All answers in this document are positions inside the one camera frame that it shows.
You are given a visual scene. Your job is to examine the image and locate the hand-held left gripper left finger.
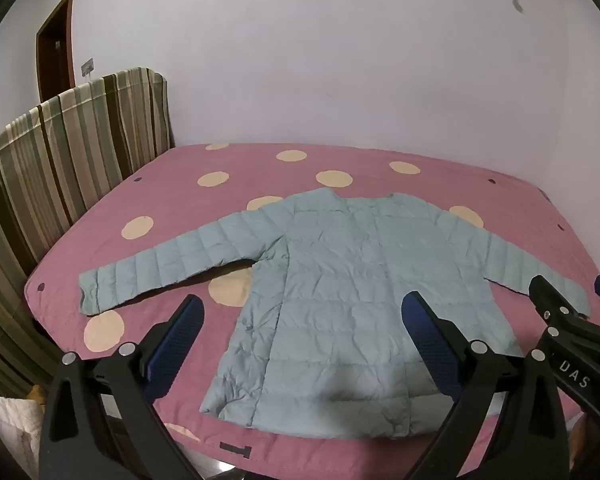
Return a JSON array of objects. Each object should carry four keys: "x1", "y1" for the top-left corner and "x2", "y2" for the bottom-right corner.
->
[{"x1": 39, "y1": 294, "x2": 205, "y2": 480}]

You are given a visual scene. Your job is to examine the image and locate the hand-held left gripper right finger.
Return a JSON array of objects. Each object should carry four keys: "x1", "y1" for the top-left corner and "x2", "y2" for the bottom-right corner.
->
[{"x1": 401, "y1": 291, "x2": 569, "y2": 480}]

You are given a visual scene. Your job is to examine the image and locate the light blue quilted jacket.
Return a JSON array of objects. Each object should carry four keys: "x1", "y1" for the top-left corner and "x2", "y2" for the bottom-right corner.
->
[{"x1": 78, "y1": 191, "x2": 592, "y2": 440}]

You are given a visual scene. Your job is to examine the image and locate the bed with pink dotted sheet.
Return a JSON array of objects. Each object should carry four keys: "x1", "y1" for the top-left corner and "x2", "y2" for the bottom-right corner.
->
[{"x1": 24, "y1": 142, "x2": 600, "y2": 477}]

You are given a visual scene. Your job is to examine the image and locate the white quilted cloth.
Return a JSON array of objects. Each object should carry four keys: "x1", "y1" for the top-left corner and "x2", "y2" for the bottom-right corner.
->
[{"x1": 0, "y1": 385, "x2": 47, "y2": 480}]

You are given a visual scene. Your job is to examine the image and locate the striped headboard cover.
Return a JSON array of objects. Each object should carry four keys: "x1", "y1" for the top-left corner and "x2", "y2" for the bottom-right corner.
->
[{"x1": 0, "y1": 66, "x2": 175, "y2": 401}]

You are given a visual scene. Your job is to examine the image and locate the brown wooden door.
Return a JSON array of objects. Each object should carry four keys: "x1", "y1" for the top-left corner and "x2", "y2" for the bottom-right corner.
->
[{"x1": 35, "y1": 0, "x2": 76, "y2": 103}]

